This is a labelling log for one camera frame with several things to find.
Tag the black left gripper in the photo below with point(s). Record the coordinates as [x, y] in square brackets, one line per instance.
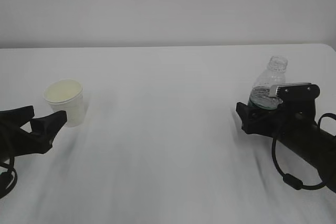
[17, 142]

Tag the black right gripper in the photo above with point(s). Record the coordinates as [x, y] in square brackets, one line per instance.
[286, 119]

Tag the clear green-label water bottle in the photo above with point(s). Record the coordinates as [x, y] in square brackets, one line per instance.
[274, 74]

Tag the white paper cup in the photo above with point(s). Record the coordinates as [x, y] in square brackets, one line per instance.
[66, 95]

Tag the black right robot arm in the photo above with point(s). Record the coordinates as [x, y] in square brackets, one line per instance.
[317, 150]

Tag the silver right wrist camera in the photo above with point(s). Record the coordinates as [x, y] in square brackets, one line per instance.
[297, 97]

